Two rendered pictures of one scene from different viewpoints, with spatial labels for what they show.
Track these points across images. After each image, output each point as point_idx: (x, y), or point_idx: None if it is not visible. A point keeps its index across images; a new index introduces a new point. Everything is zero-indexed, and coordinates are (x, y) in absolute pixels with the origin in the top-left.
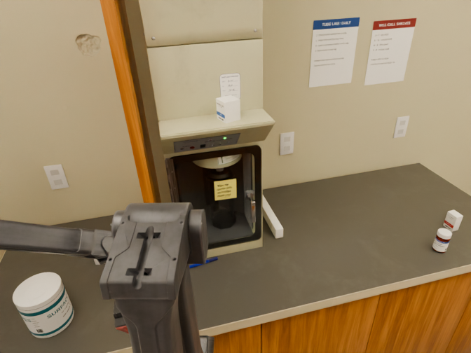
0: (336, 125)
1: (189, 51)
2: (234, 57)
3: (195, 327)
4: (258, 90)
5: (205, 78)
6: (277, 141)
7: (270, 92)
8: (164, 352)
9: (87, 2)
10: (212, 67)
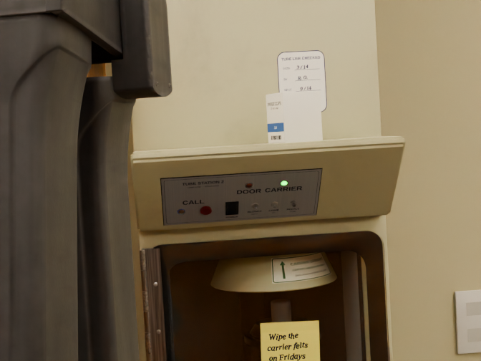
0: None
1: (212, 1)
2: (311, 17)
3: (131, 359)
4: (368, 92)
5: (244, 59)
6: (449, 312)
7: (420, 180)
8: (23, 178)
9: None
10: (260, 36)
